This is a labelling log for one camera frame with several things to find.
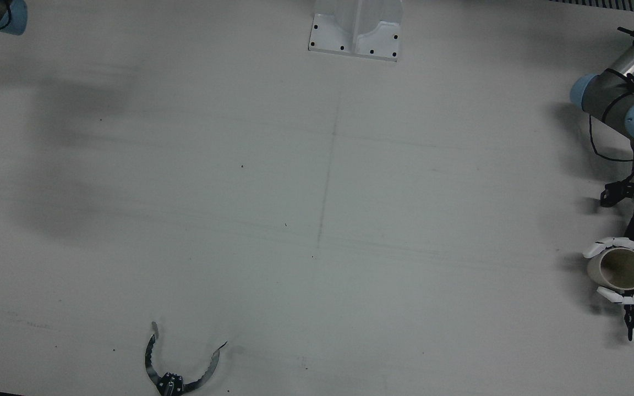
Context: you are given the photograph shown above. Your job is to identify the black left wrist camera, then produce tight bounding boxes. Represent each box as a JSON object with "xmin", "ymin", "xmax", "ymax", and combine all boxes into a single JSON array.
[{"xmin": 600, "ymin": 181, "xmax": 634, "ymax": 208}]

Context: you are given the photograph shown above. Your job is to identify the paper cup with brownish inside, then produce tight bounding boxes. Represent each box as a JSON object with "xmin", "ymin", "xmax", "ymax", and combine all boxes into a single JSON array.
[{"xmin": 587, "ymin": 247, "xmax": 634, "ymax": 291}]

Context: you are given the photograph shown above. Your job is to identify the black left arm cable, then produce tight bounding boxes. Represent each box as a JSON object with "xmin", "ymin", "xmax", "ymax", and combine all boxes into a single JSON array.
[{"xmin": 588, "ymin": 25, "xmax": 634, "ymax": 188}]

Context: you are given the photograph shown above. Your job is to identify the metal reacher grabber tool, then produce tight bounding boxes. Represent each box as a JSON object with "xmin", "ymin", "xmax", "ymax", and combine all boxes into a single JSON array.
[{"xmin": 144, "ymin": 321, "xmax": 228, "ymax": 396}]

